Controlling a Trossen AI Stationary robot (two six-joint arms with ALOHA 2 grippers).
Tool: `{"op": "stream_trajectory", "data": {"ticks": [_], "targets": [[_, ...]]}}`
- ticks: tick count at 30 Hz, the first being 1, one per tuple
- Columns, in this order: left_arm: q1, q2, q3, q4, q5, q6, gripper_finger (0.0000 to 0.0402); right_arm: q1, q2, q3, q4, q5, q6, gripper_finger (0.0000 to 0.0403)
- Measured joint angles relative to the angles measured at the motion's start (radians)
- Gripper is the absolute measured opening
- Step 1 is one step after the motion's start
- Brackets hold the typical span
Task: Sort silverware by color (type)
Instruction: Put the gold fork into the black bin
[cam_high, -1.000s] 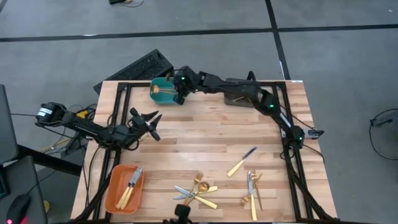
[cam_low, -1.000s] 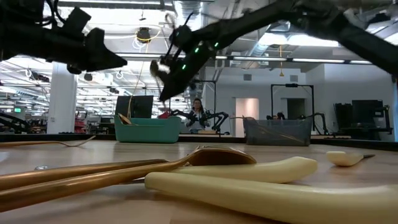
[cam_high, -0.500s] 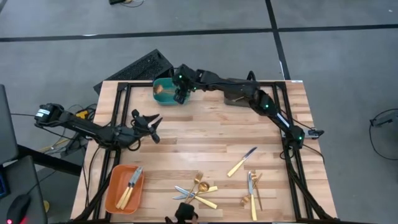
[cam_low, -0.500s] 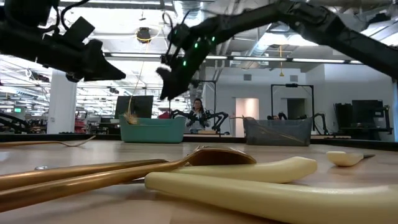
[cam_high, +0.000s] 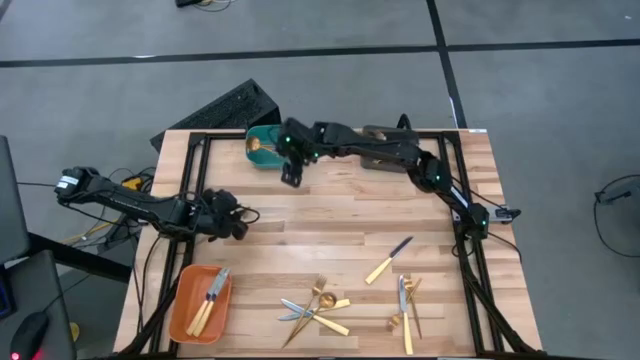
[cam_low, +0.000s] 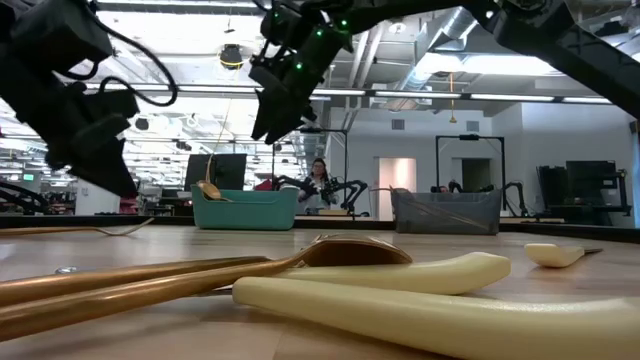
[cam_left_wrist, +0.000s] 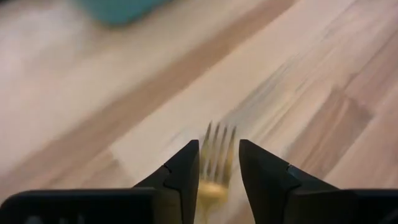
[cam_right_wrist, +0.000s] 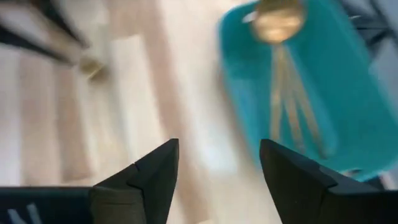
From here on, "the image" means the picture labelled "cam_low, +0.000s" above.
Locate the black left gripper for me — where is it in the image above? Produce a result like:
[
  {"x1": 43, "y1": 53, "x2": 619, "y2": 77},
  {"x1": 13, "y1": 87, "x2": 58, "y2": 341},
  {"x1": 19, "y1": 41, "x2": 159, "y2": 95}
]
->
[{"x1": 0, "y1": 62, "x2": 140, "y2": 199}]

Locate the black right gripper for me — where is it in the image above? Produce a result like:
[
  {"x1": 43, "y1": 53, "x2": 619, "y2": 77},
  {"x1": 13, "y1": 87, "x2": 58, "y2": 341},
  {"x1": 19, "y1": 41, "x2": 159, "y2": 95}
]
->
[{"x1": 248, "y1": 28, "x2": 352, "y2": 147}]

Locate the gold spoon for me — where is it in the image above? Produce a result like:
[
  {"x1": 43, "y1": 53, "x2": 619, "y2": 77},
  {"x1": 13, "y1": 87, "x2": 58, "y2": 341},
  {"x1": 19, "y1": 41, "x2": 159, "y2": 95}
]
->
[
  {"x1": 0, "y1": 234, "x2": 414, "y2": 343},
  {"x1": 195, "y1": 179, "x2": 224, "y2": 203}
]

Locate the black monitor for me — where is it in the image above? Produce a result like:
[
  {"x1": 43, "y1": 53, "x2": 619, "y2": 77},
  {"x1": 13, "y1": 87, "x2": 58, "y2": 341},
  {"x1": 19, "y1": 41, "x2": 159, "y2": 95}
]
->
[{"x1": 184, "y1": 153, "x2": 248, "y2": 192}]

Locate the teal plastic bin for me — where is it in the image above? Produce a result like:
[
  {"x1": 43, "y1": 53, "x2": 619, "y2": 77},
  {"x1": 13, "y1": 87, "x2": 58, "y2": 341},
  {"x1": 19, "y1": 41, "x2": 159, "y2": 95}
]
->
[{"x1": 190, "y1": 183, "x2": 300, "y2": 232}]

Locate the grey plastic bin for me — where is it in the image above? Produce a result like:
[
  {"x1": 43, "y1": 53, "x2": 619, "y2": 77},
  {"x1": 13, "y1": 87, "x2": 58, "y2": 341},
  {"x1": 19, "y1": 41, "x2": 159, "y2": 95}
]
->
[{"x1": 390, "y1": 187, "x2": 503, "y2": 236}]

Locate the black equipment rack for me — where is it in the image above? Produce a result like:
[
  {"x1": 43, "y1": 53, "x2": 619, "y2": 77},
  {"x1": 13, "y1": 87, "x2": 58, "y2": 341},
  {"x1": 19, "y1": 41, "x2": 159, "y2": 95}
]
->
[{"x1": 537, "y1": 159, "x2": 632, "y2": 226}]

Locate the silver spiral ceiling duct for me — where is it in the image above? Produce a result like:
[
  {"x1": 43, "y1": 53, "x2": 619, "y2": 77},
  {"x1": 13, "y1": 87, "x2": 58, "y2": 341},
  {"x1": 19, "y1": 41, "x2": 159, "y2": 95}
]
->
[{"x1": 299, "y1": 94, "x2": 334, "y2": 156}]

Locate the black stand frame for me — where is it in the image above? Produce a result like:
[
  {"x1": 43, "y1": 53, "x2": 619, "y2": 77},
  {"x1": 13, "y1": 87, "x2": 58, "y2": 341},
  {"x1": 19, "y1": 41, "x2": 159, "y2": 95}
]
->
[
  {"x1": 435, "y1": 133, "x2": 506, "y2": 191},
  {"x1": 271, "y1": 127, "x2": 350, "y2": 201}
]

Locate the hanging yellow cable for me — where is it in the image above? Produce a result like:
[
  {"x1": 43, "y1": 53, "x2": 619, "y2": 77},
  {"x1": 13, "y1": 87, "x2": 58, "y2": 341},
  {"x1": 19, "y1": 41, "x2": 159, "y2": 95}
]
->
[{"x1": 205, "y1": 69, "x2": 236, "y2": 184}]

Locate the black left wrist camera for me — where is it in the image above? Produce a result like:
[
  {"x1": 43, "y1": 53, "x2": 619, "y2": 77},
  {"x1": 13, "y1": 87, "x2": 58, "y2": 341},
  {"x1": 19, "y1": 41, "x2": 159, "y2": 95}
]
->
[{"x1": 97, "y1": 91, "x2": 140, "y2": 120}]

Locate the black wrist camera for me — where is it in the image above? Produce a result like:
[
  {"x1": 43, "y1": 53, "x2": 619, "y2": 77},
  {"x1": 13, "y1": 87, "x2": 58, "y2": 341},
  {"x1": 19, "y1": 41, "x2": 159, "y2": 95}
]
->
[
  {"x1": 259, "y1": 2, "x2": 302, "y2": 47},
  {"x1": 97, "y1": 91, "x2": 140, "y2": 120}
]

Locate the black ceiling dome camera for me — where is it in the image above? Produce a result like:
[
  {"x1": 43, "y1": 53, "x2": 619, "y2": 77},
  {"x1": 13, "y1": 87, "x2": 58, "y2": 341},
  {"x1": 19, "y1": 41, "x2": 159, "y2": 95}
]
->
[{"x1": 218, "y1": 43, "x2": 245, "y2": 71}]

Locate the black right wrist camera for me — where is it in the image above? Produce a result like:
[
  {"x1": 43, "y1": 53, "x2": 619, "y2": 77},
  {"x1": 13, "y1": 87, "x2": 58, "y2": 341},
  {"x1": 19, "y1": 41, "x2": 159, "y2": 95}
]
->
[{"x1": 259, "y1": 2, "x2": 302, "y2": 47}]

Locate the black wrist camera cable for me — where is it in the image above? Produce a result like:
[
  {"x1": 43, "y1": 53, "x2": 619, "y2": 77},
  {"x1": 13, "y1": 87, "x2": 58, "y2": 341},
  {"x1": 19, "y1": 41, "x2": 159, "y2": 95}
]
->
[{"x1": 64, "y1": 19, "x2": 180, "y2": 109}]

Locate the silver slanted ceiling duct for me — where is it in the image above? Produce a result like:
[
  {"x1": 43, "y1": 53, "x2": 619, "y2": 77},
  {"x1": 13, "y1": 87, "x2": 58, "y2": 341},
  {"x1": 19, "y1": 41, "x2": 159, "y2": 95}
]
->
[{"x1": 399, "y1": 4, "x2": 481, "y2": 96}]

